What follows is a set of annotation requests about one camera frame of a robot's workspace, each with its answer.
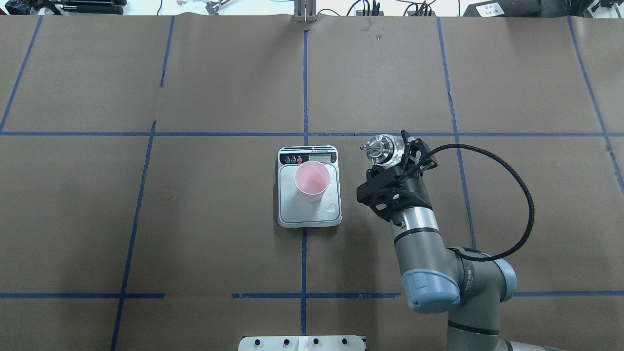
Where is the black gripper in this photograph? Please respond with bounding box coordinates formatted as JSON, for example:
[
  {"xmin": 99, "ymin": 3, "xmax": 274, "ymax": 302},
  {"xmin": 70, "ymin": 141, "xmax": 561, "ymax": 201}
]
[{"xmin": 390, "ymin": 130, "xmax": 438, "ymax": 211}]

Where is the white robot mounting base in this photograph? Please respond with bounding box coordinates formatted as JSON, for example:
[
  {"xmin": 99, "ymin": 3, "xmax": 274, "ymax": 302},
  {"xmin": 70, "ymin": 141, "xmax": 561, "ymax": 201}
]
[{"xmin": 238, "ymin": 335, "xmax": 368, "ymax": 351}]

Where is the black box white label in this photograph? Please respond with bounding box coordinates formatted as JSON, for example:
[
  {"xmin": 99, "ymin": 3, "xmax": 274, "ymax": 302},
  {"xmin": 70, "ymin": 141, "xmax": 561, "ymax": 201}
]
[{"xmin": 461, "ymin": 0, "xmax": 542, "ymax": 18}]

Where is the aluminium frame post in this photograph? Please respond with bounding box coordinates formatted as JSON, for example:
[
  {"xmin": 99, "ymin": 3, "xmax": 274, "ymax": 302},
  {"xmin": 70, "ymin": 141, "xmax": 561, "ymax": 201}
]
[{"xmin": 292, "ymin": 0, "xmax": 318, "ymax": 23}]

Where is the pink plastic cup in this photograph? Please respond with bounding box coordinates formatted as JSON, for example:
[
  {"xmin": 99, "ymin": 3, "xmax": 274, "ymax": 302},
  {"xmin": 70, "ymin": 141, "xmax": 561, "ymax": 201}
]
[{"xmin": 294, "ymin": 160, "xmax": 331, "ymax": 202}]

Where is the clear glass sauce bottle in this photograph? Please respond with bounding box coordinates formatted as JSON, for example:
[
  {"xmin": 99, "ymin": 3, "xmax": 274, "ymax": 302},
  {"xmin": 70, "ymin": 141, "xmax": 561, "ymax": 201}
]
[{"xmin": 360, "ymin": 134, "xmax": 406, "ymax": 169}]

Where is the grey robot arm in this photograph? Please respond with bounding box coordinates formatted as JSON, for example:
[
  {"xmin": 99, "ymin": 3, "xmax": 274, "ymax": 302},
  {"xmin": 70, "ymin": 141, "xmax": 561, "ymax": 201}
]
[{"xmin": 387, "ymin": 130, "xmax": 550, "ymax": 351}]

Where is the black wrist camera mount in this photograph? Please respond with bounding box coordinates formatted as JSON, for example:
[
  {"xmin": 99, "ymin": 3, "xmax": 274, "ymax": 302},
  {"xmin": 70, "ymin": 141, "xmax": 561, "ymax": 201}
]
[{"xmin": 356, "ymin": 165, "xmax": 407, "ymax": 224}]

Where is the black corrugated cable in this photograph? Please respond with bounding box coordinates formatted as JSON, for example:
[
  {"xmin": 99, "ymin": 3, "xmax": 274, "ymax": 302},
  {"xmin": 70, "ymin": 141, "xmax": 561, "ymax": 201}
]
[{"xmin": 414, "ymin": 143, "xmax": 536, "ymax": 262}]

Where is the silver digital kitchen scale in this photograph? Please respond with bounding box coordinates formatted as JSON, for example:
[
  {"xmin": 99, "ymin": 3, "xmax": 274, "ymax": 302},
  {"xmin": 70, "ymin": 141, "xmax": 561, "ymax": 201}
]
[{"xmin": 276, "ymin": 145, "xmax": 342, "ymax": 228}]

